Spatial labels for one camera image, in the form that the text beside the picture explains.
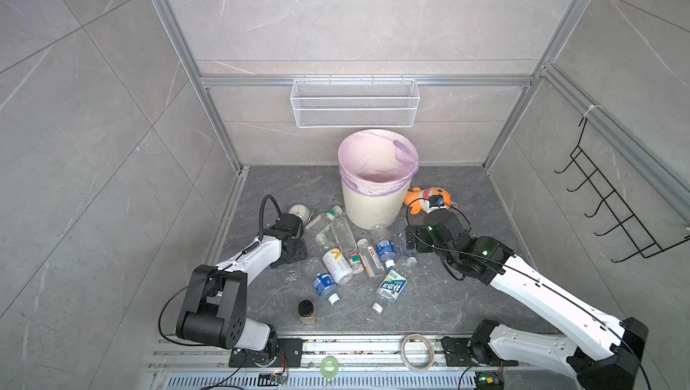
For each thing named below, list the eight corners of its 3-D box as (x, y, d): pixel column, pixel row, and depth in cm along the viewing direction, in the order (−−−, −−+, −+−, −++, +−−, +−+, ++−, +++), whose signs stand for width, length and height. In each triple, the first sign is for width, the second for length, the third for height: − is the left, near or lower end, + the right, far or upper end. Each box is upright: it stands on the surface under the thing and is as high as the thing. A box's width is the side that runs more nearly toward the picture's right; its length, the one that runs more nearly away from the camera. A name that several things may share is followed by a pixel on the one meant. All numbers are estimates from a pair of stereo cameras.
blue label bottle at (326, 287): (331, 309, 82) (329, 304, 78) (312, 287, 87) (310, 280, 83) (345, 296, 85) (345, 290, 81) (327, 275, 90) (325, 268, 85)
